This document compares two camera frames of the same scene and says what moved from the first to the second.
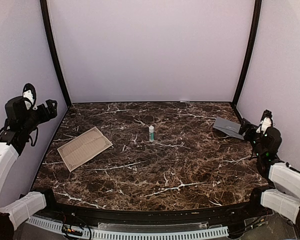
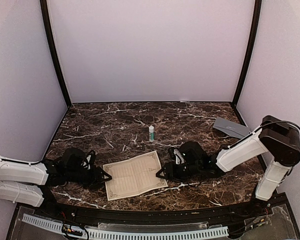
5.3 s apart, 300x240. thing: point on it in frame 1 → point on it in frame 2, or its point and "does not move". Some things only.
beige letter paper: [77, 152] → [134, 176]
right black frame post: [258, 9] does not move
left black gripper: [52, 111] → [96, 177]
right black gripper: [243, 129] → [171, 171]
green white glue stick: [151, 133] does not move
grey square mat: [230, 128] does not move
